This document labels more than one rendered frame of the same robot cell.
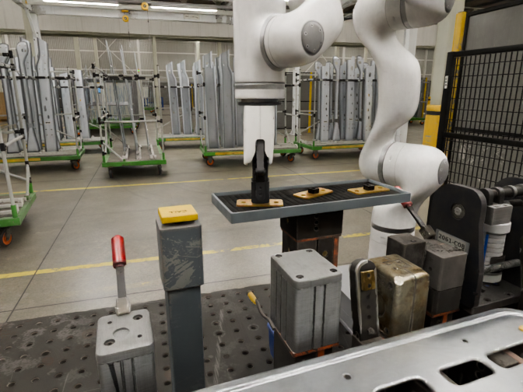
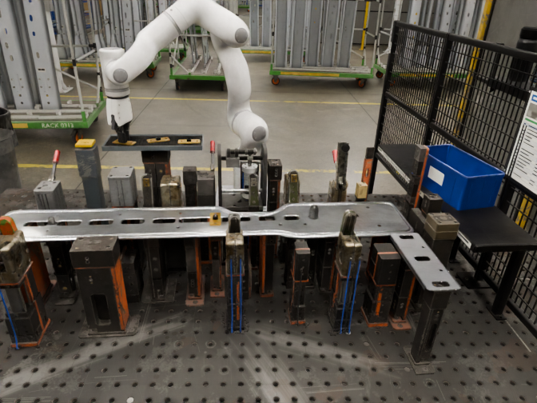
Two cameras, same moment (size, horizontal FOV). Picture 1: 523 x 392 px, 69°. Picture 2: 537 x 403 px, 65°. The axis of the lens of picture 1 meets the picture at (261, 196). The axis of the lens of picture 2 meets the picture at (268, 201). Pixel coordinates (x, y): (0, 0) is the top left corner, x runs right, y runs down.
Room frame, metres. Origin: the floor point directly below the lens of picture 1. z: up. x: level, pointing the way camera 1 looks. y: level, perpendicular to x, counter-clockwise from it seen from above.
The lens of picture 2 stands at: (-0.67, -0.90, 1.72)
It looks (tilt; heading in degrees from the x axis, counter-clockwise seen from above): 28 degrees down; 14
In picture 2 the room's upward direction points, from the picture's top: 2 degrees clockwise
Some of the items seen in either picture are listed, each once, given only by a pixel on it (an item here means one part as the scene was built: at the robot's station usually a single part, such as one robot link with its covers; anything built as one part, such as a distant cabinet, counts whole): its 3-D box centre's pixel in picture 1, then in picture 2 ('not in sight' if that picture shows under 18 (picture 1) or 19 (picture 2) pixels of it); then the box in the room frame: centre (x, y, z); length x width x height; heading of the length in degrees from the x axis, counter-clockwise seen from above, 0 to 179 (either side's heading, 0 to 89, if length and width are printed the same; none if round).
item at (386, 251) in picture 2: not in sight; (379, 285); (0.50, -1.00, 0.84); 0.11 x 0.10 x 0.28; 21
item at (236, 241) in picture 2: not in sight; (235, 281); (0.34, -0.55, 0.87); 0.12 x 0.09 x 0.35; 21
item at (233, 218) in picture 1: (311, 197); (155, 141); (0.71, -0.10, 1.16); 0.37 x 0.14 x 0.02; 111
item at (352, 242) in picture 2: not in sight; (343, 282); (0.44, -0.89, 0.87); 0.12 x 0.09 x 0.35; 21
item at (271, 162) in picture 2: not in sight; (272, 210); (0.76, -0.57, 0.91); 0.07 x 0.05 x 0.42; 21
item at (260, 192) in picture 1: (260, 186); (119, 134); (0.64, 0.00, 1.20); 0.03 x 0.03 x 0.07; 1
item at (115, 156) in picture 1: (131, 119); (202, 30); (6.94, 2.34, 0.88); 1.91 x 1.00 x 1.76; 18
